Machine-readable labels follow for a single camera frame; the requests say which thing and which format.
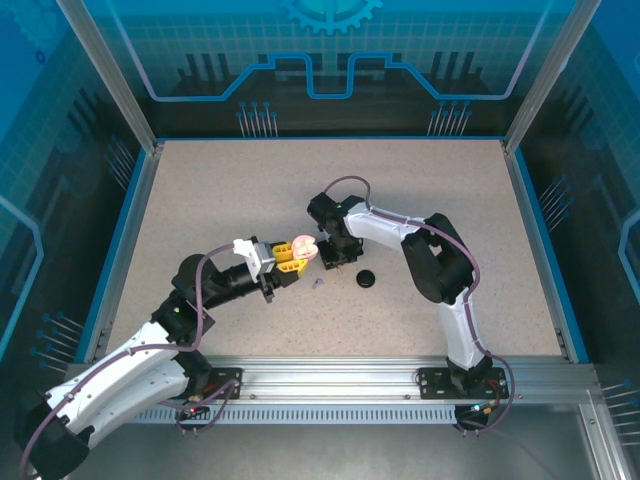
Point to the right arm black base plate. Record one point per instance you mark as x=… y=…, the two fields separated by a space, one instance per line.
x=432 y=382

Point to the small connector with lights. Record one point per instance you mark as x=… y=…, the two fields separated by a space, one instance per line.
x=192 y=410
x=480 y=409

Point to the aluminium frame post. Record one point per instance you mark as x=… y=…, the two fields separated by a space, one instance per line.
x=115 y=85
x=550 y=75

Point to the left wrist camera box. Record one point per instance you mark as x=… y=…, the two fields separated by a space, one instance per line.
x=257 y=255

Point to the black round charging case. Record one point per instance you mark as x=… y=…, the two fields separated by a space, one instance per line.
x=365 y=278

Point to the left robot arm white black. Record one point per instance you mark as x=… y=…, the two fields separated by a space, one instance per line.
x=125 y=370

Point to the purple earbud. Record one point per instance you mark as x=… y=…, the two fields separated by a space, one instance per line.
x=317 y=283

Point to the aluminium table side rail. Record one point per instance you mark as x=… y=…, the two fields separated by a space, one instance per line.
x=535 y=240
x=132 y=220

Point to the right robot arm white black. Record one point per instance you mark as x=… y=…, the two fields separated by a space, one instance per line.
x=375 y=225

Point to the aluminium mounting rail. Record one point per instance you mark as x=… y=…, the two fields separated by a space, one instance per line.
x=325 y=380

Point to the metal shelf panel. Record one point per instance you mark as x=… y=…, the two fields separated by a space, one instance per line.
x=325 y=455

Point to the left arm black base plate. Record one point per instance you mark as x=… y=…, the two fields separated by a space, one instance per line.
x=227 y=382

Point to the pink round charging case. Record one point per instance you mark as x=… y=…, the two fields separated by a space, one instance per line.
x=304 y=246

